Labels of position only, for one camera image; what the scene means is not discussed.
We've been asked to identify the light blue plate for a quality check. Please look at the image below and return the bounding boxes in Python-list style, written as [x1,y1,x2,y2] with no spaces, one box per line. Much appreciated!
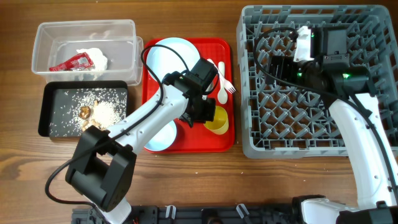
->
[146,37,200,81]

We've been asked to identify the red plastic tray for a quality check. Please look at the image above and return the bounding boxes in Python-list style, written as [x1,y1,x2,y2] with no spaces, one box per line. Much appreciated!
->
[146,37,235,154]

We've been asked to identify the rice and food scraps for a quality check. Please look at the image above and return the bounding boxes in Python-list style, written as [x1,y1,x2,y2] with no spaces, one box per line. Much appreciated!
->
[49,88,128,138]

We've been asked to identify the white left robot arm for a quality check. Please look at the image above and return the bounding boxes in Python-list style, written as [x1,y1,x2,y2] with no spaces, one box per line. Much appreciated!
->
[44,58,221,223]

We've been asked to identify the black tray bin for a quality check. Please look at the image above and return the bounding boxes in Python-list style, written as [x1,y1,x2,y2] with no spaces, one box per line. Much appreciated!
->
[38,81,129,138]

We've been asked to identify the light blue bowl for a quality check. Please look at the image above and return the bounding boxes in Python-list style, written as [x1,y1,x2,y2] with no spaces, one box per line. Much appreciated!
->
[144,121,177,152]

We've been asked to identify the white plastic spoon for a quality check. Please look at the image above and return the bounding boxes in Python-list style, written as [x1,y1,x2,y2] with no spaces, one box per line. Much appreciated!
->
[218,62,228,105]

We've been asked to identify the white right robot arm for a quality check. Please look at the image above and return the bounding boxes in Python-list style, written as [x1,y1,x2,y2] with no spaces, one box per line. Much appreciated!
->
[260,26,397,223]

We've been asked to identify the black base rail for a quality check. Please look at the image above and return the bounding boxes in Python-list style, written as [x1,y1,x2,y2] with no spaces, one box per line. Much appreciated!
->
[71,203,346,224]

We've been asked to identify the red wrapper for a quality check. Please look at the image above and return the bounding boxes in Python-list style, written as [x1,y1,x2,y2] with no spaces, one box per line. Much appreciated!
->
[49,52,94,72]

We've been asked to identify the white napkin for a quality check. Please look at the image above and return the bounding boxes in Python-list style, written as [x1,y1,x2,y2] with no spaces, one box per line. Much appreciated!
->
[76,48,108,72]

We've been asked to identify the white plastic fork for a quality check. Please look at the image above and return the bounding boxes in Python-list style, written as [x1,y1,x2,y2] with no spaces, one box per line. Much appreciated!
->
[217,62,236,94]

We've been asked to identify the grey dishwasher rack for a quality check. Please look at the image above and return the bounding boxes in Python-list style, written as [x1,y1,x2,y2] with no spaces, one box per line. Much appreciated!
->
[236,5,397,159]

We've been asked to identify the clear plastic bin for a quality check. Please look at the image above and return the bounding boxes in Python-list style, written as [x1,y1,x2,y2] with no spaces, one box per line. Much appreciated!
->
[31,19,143,86]

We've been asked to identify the yellow plastic cup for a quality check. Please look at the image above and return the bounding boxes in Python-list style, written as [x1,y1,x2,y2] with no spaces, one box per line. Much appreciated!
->
[204,106,229,135]

